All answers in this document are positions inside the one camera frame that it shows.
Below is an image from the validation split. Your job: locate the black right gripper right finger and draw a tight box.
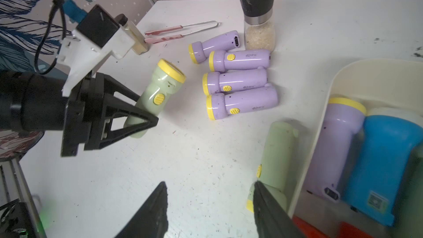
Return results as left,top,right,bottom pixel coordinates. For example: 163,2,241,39
253,181,306,238

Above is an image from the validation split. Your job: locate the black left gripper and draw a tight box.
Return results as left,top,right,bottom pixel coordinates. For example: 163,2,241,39
19,72,159,158

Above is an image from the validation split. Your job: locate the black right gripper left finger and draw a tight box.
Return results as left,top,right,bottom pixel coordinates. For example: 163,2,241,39
116,181,169,238

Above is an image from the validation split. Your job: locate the red flashlight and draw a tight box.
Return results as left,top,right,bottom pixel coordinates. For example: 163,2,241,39
337,221,372,238
292,216,328,238

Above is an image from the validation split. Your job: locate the green flashlight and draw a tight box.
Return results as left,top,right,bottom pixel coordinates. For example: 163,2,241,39
392,146,423,238
256,121,299,210
123,58,187,139

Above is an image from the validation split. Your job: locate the blue flashlight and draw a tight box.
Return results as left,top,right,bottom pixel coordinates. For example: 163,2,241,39
343,108,423,227

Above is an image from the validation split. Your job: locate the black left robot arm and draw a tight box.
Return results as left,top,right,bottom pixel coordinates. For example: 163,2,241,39
1,71,159,157

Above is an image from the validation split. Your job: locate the cream plastic storage tray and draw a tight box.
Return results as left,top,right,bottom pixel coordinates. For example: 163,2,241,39
289,59,423,238

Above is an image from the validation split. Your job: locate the small glass spice bottle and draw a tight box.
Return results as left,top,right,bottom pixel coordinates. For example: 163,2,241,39
114,14,149,55

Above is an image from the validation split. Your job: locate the purple flashlight top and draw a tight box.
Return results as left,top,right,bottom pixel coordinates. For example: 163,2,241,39
188,30,240,64

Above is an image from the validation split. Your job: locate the black-top pepper grinder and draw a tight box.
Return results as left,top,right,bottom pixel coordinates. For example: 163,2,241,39
240,0,276,52

